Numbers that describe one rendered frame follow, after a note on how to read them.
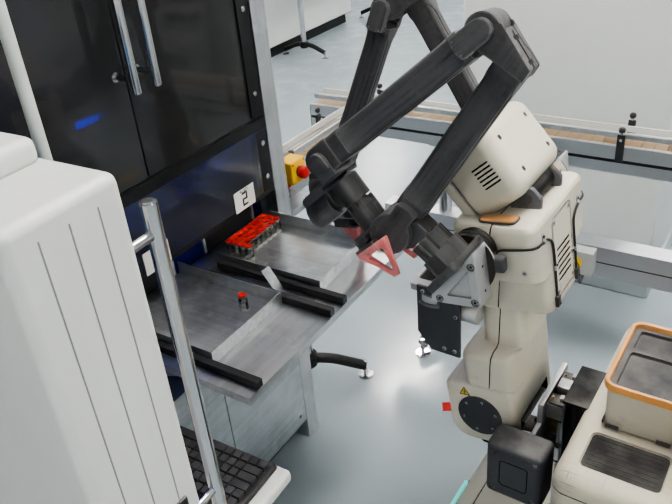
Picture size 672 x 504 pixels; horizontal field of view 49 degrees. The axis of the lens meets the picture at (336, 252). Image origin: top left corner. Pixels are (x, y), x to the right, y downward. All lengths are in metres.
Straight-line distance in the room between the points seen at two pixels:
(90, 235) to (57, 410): 0.22
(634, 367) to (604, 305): 1.78
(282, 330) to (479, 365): 0.46
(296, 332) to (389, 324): 1.50
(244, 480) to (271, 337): 0.38
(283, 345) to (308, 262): 0.35
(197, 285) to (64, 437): 0.99
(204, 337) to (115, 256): 0.81
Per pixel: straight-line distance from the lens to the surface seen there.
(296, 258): 1.99
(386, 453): 2.63
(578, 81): 3.12
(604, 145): 2.50
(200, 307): 1.86
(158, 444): 1.14
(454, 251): 1.32
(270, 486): 1.49
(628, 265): 2.69
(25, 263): 0.88
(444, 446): 2.65
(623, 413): 1.56
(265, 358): 1.65
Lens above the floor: 1.90
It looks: 31 degrees down
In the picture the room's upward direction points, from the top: 6 degrees counter-clockwise
